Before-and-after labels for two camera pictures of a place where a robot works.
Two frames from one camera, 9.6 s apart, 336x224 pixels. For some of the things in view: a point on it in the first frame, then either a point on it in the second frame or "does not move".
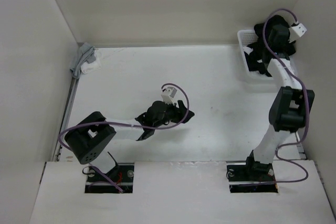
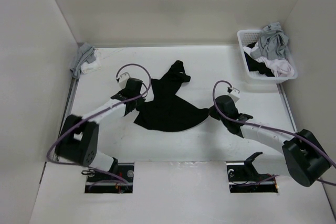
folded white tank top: [86, 67] does not move
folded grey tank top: [86, 53] does not move
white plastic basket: [247, 37] does not move
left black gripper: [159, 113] → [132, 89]
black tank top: [258, 54] → [167, 112]
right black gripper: [286, 43] → [212, 113]
